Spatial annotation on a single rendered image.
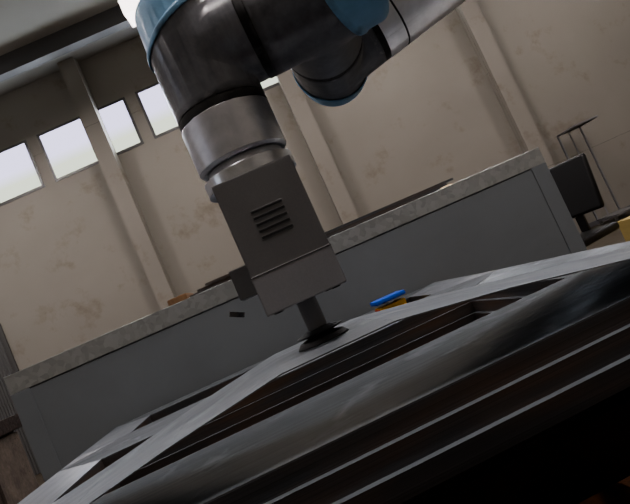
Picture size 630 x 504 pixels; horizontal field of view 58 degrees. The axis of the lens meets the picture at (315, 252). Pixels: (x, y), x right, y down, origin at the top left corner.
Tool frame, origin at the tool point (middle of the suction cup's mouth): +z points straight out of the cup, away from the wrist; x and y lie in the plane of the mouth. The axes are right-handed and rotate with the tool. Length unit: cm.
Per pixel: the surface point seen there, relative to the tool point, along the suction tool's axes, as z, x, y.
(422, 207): -13, 36, -83
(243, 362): 3, -15, -80
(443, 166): -118, 359, -953
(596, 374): 7.0, 14.5, 9.5
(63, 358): -14, -49, -79
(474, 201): -9, 48, -84
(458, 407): 5.4, 5.8, 8.7
